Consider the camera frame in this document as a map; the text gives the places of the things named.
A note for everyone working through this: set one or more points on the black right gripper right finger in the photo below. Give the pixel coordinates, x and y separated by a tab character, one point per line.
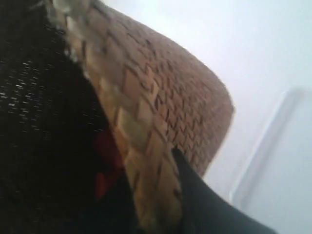
205	212

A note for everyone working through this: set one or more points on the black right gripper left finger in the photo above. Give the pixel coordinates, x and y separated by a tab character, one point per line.
116	209

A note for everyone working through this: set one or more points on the brown woven wicker basket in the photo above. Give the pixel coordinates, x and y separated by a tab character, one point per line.
72	68

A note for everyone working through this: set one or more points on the red cylinder front facing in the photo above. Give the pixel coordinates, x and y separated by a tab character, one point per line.
103	182

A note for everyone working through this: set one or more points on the red plastic cups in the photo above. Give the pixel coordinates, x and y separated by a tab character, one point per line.
108	153

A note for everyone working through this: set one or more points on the white rectangular plastic tray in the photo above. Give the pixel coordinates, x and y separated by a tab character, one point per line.
280	167

